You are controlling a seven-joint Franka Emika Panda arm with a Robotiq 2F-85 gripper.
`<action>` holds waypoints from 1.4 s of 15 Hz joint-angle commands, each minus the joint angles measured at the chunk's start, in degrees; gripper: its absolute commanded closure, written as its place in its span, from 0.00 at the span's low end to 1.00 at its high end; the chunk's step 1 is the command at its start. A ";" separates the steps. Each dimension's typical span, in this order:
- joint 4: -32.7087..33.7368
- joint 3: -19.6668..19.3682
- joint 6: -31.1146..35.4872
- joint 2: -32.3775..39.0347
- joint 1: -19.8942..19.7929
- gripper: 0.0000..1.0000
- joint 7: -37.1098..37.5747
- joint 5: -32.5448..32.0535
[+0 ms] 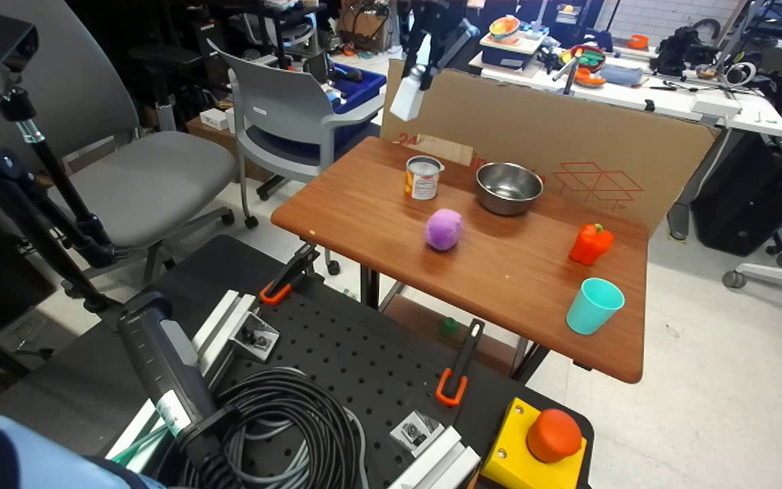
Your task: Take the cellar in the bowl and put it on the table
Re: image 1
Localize dark grey power brick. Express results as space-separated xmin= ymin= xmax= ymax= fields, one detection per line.
xmin=117 ymin=292 xmax=229 ymax=452

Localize steel bowl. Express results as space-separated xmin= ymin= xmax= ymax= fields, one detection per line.
xmin=476 ymin=162 xmax=544 ymax=217

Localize coil of grey cable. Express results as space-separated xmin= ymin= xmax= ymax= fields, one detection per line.
xmin=225 ymin=407 xmax=370 ymax=489

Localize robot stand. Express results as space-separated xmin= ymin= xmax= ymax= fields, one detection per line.
xmin=0 ymin=234 xmax=595 ymax=489

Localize purple plush ball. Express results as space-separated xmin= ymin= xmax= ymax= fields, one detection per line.
xmin=424 ymin=209 xmax=465 ymax=252

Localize large grey office chair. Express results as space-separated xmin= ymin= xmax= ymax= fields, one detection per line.
xmin=0 ymin=0 xmax=240 ymax=303

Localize bowl of toy food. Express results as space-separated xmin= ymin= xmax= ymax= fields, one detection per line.
xmin=488 ymin=14 xmax=521 ymax=41

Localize grey plastic chair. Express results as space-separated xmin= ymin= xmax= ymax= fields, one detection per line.
xmin=206 ymin=39 xmax=386 ymax=276

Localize white office chair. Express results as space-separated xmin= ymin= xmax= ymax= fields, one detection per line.
xmin=722 ymin=126 xmax=782 ymax=372

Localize coil of black cable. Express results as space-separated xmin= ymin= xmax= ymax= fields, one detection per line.
xmin=177 ymin=367 xmax=365 ymax=489

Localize black and orange clamp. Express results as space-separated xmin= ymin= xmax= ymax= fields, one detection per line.
xmin=434 ymin=319 xmax=486 ymax=408
xmin=259 ymin=242 xmax=321 ymax=305

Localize teal plastic cup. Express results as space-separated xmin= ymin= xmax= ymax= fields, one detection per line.
xmin=565 ymin=277 xmax=626 ymax=336

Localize tin can with label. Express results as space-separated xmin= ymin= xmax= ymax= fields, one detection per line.
xmin=404 ymin=156 xmax=445 ymax=201

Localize small white box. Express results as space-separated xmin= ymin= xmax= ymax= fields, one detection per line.
xmin=199 ymin=107 xmax=231 ymax=132

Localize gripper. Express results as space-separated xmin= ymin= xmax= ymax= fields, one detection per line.
xmin=401 ymin=0 xmax=481 ymax=91

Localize orange toy bell pepper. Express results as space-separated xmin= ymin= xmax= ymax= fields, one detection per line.
xmin=568 ymin=223 xmax=615 ymax=266

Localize yellow box with red button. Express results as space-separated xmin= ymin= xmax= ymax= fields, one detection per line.
xmin=479 ymin=397 xmax=589 ymax=489

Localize brown cardboard sheet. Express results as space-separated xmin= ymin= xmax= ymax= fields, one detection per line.
xmin=380 ymin=59 xmax=719 ymax=236

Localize white salt cellar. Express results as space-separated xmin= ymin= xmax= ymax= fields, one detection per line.
xmin=390 ymin=65 xmax=428 ymax=123

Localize blue plastic bin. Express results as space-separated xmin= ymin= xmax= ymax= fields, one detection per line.
xmin=327 ymin=62 xmax=388 ymax=158

